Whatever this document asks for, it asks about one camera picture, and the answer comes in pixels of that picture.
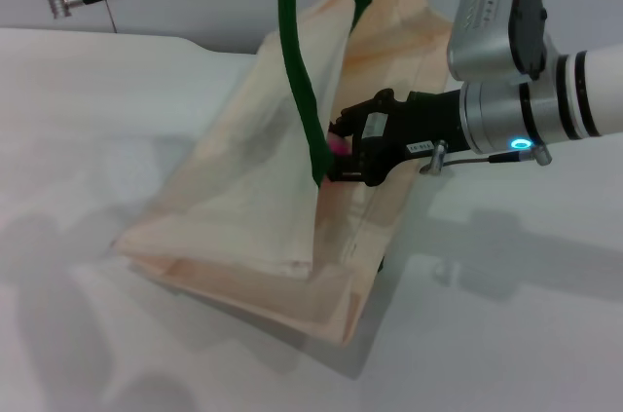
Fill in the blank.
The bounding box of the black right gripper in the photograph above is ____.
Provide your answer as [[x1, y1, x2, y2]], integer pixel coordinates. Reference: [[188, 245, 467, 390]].
[[325, 88, 467, 188]]

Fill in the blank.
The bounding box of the pink peach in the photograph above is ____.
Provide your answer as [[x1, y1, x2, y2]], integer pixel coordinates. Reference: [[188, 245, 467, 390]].
[[328, 133, 352, 156]]

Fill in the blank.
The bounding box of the cream fabric handbag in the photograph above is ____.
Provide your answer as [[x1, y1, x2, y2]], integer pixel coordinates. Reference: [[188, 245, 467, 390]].
[[110, 0, 459, 348]]

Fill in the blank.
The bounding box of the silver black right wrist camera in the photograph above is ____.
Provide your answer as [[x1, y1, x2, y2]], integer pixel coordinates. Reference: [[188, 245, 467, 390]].
[[446, 0, 562, 83]]

